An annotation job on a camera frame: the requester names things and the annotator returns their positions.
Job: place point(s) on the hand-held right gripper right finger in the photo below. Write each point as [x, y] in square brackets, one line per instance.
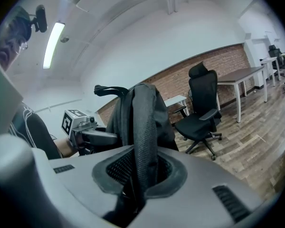
[199, 198]

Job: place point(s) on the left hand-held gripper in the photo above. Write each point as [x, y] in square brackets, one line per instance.
[72, 121]

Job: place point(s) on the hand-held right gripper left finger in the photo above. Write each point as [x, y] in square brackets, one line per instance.
[80, 174]

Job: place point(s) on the black mesh office chair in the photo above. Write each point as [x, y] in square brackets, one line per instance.
[199, 117]

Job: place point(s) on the person's left forearm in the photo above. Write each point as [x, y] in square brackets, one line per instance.
[64, 147]

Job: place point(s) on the black office chair with headrest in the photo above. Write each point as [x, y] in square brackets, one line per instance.
[276, 53]

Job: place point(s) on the small white side table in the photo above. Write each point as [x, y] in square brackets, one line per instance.
[174, 101]

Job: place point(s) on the long ceiling tube light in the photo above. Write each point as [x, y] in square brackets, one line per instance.
[52, 45]

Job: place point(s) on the ceiling dome sensor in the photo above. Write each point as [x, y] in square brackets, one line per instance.
[64, 39]

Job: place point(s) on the person's glasses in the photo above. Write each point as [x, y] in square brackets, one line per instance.
[24, 47]

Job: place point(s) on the person's head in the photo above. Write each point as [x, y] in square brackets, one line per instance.
[12, 41]

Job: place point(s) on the brown-top table with white legs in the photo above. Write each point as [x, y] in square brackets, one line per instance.
[240, 73]

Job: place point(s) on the white desk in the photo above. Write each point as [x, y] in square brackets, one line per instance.
[269, 60]

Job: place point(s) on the black head-mounted camera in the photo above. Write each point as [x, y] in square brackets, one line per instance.
[40, 18]

